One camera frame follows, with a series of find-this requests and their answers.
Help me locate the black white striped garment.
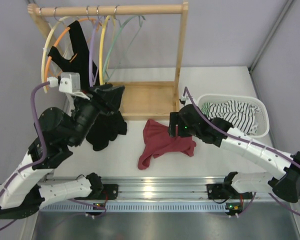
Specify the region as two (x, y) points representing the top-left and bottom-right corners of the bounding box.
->
(208, 100), (261, 136)

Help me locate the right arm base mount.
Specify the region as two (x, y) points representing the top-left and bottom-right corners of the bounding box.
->
(206, 183), (254, 218)

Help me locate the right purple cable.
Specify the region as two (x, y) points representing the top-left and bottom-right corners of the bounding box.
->
(183, 86), (300, 221)

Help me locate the green white garment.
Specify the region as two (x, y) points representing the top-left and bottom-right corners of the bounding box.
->
(201, 102), (212, 118)

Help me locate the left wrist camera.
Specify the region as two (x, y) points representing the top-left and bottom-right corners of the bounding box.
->
(47, 72), (81, 94)

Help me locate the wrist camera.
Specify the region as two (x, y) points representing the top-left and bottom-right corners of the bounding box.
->
(179, 95), (189, 105)
(47, 72), (81, 94)

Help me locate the purple hanger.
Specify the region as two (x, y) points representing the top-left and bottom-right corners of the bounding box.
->
(88, 17), (101, 88)

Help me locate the green hanger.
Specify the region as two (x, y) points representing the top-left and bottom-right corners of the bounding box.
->
(102, 14), (146, 82)

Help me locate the white perforated plastic basket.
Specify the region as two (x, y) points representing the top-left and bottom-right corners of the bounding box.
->
(197, 94), (270, 138)

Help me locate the slotted cable duct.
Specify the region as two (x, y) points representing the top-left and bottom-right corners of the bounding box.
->
(41, 201), (242, 213)

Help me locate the yellow hanger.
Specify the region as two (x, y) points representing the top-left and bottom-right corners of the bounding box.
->
(98, 15), (116, 86)

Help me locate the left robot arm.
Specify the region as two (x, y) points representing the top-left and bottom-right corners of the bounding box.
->
(0, 82), (125, 220)

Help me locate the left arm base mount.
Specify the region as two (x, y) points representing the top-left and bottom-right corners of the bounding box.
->
(88, 183), (119, 210)

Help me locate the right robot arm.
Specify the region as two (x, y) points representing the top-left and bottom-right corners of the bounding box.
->
(168, 104), (300, 203)

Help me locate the cream hanger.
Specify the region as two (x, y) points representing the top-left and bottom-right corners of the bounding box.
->
(40, 16), (70, 83)

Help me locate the black tank top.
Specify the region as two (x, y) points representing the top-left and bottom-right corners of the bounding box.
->
(48, 20), (127, 152)

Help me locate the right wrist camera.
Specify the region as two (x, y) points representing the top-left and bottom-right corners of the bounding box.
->
(179, 95), (189, 105)

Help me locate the orange hanger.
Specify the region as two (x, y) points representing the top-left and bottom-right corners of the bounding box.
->
(44, 17), (99, 89)

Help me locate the wooden clothes rack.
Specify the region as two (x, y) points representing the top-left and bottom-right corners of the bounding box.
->
(27, 0), (189, 121)

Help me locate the red tank top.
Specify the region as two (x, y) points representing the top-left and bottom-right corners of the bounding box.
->
(137, 119), (197, 170)

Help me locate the aluminium mounting rail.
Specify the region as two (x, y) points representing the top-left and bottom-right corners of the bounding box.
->
(42, 176), (300, 202)

